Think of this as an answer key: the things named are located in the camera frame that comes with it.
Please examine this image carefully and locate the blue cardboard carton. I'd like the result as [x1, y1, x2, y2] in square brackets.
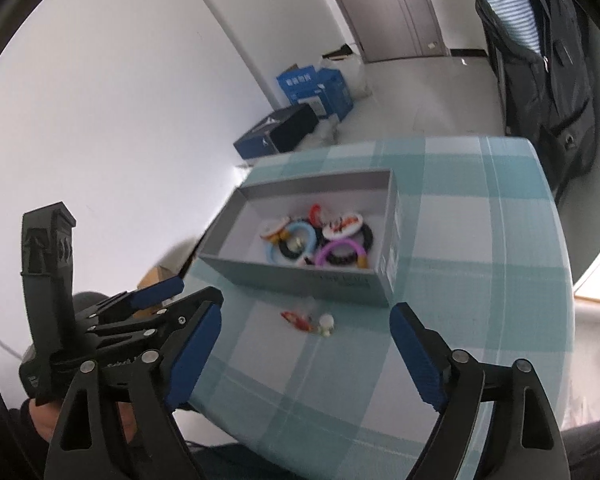
[276, 65, 353, 120]

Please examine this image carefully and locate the orange white round badge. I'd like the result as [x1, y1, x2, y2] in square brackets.
[259, 216, 291, 240]

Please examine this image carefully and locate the white plastic bag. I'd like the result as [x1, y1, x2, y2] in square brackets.
[320, 44, 372, 101]

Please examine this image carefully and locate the grey door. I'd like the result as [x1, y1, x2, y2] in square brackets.
[336, 0, 446, 63]

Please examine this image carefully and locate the red butterfly hair clip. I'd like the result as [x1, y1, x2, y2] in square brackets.
[280, 311, 316, 333]

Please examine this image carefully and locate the grey cardboard box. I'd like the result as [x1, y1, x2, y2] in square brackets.
[199, 169, 400, 307]

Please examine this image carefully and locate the dark blue shoe box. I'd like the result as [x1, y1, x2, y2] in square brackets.
[234, 104, 318, 160]

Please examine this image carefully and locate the blue striped cloth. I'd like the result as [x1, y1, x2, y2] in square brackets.
[486, 0, 541, 54]

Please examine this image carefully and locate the light blue ring bracelet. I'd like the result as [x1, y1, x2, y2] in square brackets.
[264, 221, 318, 265]

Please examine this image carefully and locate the white pearl earring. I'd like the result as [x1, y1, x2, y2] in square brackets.
[316, 313, 335, 337]

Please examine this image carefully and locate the brown cardboard box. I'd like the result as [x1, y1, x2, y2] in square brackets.
[136, 266, 180, 289]

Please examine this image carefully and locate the person's left hand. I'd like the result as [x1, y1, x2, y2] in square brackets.
[28, 396, 138, 446]

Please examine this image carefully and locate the black beaded bracelet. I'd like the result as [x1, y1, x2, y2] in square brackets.
[324, 221, 375, 267]

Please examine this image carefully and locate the black backpack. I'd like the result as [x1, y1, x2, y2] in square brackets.
[476, 0, 597, 202]

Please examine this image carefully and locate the purple ring bracelet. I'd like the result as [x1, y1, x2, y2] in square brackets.
[313, 237, 368, 270]

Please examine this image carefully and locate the teal plaid tablecloth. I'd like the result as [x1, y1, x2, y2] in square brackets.
[185, 136, 574, 479]

